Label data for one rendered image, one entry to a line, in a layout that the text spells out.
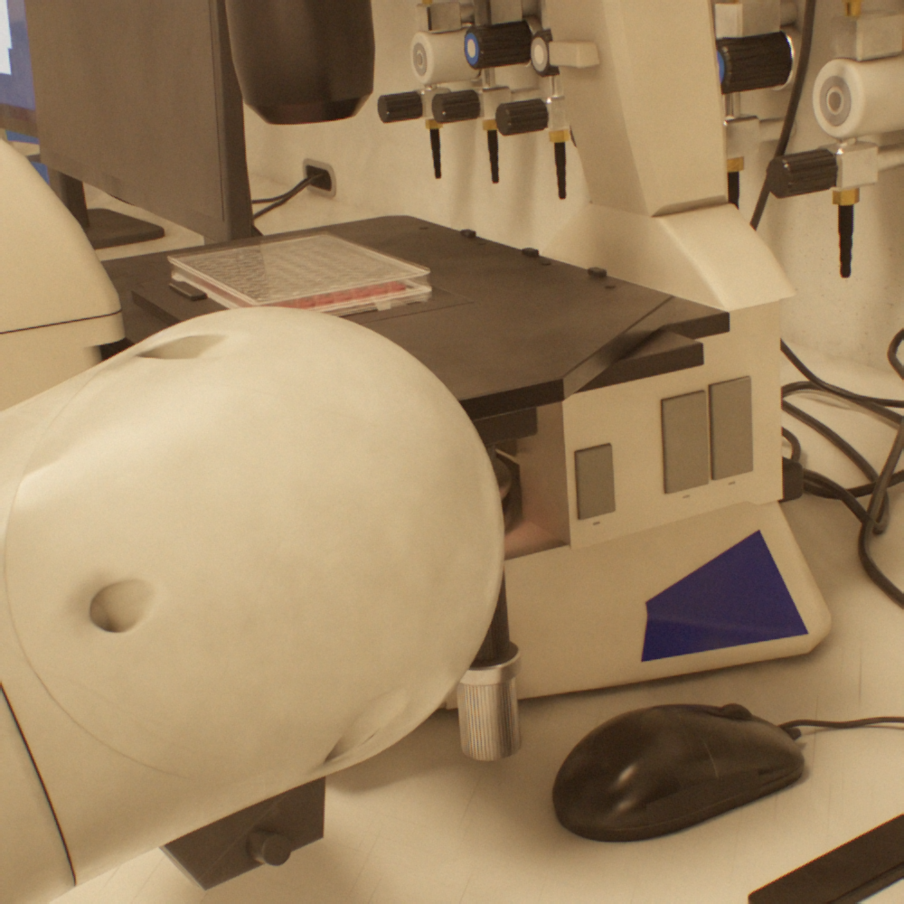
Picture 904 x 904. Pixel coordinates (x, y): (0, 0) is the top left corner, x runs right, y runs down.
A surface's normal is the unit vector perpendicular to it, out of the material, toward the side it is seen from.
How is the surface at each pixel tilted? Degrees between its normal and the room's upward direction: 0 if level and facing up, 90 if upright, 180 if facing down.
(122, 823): 116
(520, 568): 48
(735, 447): 90
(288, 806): 65
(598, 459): 90
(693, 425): 90
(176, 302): 0
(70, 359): 90
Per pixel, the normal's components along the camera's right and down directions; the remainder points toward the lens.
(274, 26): -0.26, 0.33
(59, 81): -0.90, 0.14
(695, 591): 0.26, -0.44
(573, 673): 0.13, 0.30
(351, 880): -0.08, -0.94
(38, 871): 0.56, 0.62
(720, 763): 0.44, -0.25
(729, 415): 0.43, 0.25
